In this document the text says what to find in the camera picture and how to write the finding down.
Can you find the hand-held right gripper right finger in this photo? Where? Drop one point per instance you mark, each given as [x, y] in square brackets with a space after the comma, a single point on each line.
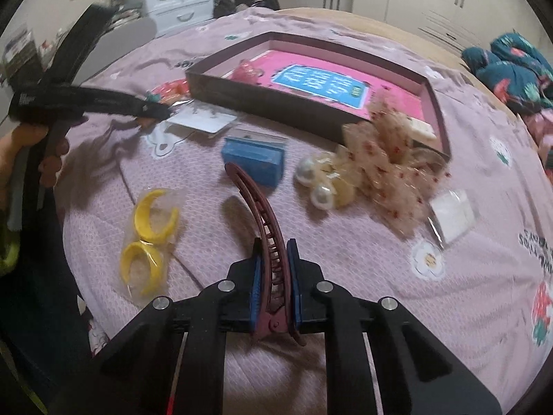
[293, 294]

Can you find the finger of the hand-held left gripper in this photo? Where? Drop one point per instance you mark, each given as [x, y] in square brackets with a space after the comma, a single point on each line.
[82, 43]
[116, 103]

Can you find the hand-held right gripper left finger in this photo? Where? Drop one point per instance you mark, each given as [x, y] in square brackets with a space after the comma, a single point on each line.
[255, 287]

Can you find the red strawberry bear hair accessory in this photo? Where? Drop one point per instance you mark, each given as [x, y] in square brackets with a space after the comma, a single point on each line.
[173, 89]

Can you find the dark red hair claw clip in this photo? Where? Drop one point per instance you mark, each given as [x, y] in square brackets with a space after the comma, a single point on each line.
[263, 207]

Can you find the cream pearl hair clip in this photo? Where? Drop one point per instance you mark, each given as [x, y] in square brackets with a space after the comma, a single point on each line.
[322, 196]

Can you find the blue box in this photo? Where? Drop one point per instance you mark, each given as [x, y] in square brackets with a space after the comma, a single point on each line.
[250, 164]

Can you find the dark brown shallow box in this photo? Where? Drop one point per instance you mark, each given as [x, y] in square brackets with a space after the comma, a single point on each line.
[268, 100]

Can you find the dotted mesh hair bow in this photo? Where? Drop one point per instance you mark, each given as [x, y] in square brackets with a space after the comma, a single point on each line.
[389, 155]

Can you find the clear packet with white item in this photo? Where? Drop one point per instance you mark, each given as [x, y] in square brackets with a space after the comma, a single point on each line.
[451, 214]

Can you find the person's left forearm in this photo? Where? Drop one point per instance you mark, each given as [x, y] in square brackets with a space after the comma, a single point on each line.
[6, 246]

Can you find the person's left hand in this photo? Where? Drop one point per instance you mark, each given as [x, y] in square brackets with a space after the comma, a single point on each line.
[17, 147]

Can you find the white earring card packet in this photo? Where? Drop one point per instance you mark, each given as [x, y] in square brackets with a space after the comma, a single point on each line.
[198, 119]

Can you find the white drawer cabinet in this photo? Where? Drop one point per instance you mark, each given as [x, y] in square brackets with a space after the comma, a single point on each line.
[177, 4]

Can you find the yellow hair clips in bag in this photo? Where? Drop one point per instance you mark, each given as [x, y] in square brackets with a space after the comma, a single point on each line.
[149, 220]

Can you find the yellow hoop earring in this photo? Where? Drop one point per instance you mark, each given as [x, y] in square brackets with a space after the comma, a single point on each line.
[129, 263]

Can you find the small red hair accessory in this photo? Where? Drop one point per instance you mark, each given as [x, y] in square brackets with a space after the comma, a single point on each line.
[246, 71]

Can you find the small black bag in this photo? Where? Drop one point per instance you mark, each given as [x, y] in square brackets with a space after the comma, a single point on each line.
[223, 6]

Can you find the pink card with blue label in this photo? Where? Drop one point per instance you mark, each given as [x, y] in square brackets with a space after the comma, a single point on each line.
[389, 100]

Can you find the pink floral cloth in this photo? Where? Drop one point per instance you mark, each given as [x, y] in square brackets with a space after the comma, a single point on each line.
[542, 132]

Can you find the teal floral quilt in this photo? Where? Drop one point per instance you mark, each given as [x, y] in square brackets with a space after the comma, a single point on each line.
[510, 73]

